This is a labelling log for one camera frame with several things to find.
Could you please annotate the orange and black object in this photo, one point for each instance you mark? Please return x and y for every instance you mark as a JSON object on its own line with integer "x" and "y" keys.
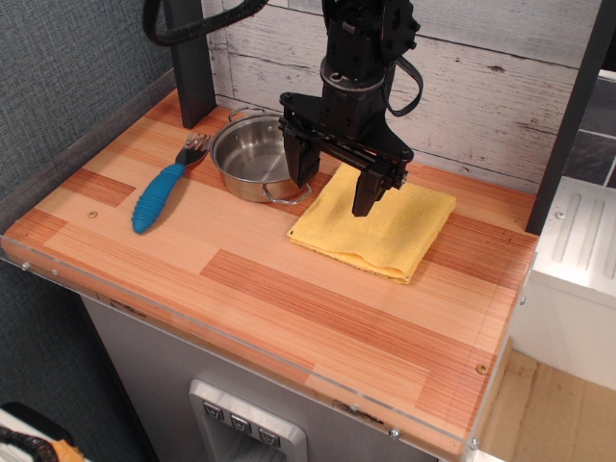
{"x": 39, "y": 449}

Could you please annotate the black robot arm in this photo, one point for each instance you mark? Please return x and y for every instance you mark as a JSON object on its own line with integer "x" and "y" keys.
{"x": 366, "y": 42}

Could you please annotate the clear acrylic edge guard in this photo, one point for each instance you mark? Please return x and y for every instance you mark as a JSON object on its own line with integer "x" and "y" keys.
{"x": 418, "y": 358}

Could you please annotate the dark grey right post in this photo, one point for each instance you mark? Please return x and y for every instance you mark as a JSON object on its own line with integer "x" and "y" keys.
{"x": 587, "y": 75}

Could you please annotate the silver dispenser panel with buttons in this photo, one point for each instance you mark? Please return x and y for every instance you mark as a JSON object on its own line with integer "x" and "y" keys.
{"x": 236, "y": 430}

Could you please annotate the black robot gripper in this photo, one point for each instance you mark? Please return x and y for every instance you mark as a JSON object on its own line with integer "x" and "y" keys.
{"x": 347, "y": 121}

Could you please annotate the blue handled metal fork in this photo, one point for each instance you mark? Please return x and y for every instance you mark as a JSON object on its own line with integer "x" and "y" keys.
{"x": 154, "y": 198}

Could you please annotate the grey toy fridge cabinet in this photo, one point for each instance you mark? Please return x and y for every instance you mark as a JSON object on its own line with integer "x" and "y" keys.
{"x": 156, "y": 368}

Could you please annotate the yellow rag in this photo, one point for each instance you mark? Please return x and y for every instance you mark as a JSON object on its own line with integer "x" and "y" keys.
{"x": 390, "y": 241}

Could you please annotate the dark grey left post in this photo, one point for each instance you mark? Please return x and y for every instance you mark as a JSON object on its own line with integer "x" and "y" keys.
{"x": 191, "y": 62}

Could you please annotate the silver steel pan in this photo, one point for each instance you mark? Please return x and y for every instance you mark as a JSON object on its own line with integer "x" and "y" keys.
{"x": 250, "y": 157}

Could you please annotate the white toy sink unit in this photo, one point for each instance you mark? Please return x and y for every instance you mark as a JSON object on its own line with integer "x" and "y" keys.
{"x": 565, "y": 316}

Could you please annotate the dark grey post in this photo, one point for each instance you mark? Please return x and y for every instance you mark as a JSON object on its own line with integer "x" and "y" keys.
{"x": 191, "y": 62}
{"x": 587, "y": 75}

